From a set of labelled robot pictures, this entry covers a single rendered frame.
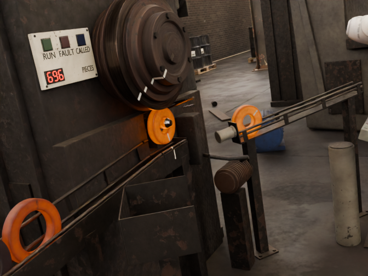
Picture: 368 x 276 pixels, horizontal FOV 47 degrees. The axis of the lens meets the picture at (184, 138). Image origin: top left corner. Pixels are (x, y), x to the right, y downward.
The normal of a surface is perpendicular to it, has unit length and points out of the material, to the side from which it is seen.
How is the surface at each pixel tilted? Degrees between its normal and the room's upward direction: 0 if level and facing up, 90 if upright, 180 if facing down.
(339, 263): 0
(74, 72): 90
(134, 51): 85
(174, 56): 90
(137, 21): 51
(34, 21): 90
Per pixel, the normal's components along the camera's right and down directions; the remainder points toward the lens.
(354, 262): -0.16, -0.96
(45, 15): 0.85, -0.02
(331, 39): -0.69, 0.28
